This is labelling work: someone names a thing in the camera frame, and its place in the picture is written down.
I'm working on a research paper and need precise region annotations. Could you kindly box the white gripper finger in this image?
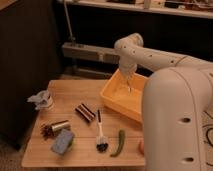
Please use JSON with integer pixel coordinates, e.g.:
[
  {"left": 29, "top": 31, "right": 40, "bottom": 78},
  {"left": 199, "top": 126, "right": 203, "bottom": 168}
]
[
  {"left": 128, "top": 76, "right": 133, "bottom": 85},
  {"left": 123, "top": 77, "right": 128, "bottom": 85}
]

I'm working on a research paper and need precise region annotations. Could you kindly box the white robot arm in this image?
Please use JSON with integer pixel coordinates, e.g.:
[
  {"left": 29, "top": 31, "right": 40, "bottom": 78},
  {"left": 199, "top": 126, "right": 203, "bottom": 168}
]
[{"left": 114, "top": 33, "right": 213, "bottom": 171}]

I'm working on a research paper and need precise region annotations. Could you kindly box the yellow plastic tray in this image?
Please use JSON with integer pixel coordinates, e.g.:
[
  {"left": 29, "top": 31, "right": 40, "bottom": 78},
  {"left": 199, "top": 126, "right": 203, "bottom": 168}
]
[{"left": 100, "top": 69, "right": 148, "bottom": 123}]

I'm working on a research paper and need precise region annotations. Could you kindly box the brown striped rectangular block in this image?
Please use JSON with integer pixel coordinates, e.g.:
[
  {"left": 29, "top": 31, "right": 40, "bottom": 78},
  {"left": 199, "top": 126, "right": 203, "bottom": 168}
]
[{"left": 75, "top": 103, "right": 95, "bottom": 123}]

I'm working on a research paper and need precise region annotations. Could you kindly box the green chili pepper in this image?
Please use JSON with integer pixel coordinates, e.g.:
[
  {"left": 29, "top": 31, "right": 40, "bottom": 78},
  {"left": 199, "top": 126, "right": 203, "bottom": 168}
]
[{"left": 110, "top": 130, "right": 126, "bottom": 157}]

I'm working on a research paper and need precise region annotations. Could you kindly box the grey vertical pole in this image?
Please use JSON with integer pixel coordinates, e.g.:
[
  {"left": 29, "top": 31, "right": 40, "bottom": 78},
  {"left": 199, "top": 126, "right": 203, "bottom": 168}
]
[{"left": 63, "top": 0, "right": 76, "bottom": 45}]

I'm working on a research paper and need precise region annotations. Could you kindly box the orange round fruit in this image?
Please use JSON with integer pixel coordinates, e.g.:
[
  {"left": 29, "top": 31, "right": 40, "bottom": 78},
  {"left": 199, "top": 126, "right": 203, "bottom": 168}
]
[{"left": 139, "top": 140, "right": 144, "bottom": 155}]

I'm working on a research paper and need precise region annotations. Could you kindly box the white small cup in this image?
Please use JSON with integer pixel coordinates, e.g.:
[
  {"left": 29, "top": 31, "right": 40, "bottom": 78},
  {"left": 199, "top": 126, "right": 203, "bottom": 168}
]
[{"left": 43, "top": 96, "right": 54, "bottom": 109}]

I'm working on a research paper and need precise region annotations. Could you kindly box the silver metal cup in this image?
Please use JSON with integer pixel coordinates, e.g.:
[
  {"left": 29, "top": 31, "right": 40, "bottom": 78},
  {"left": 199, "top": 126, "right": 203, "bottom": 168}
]
[{"left": 51, "top": 120, "right": 70, "bottom": 134}]

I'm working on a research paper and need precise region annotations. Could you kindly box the blue grey sponge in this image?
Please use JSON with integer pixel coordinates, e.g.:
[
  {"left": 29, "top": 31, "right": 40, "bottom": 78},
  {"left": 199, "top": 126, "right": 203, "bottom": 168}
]
[{"left": 51, "top": 129, "right": 74, "bottom": 155}]

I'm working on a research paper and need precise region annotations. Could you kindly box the crumpled grey cloth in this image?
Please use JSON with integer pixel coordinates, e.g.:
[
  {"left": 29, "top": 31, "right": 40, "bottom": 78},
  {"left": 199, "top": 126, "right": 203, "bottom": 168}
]
[{"left": 27, "top": 90, "right": 50, "bottom": 110}]

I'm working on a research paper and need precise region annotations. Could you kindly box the wooden background shelf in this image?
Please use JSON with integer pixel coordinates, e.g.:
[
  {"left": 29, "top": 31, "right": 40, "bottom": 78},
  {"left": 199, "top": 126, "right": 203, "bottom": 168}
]
[{"left": 57, "top": 0, "right": 213, "bottom": 19}]

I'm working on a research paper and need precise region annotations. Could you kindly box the dark red dried item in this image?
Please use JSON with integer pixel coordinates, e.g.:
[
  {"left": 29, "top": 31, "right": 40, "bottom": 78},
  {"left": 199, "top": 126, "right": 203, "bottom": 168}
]
[{"left": 41, "top": 124, "right": 53, "bottom": 139}]

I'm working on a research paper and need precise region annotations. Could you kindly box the grey metal rail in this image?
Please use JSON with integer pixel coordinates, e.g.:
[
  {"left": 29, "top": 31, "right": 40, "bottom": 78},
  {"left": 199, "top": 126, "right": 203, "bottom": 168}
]
[{"left": 62, "top": 42, "right": 119, "bottom": 64}]

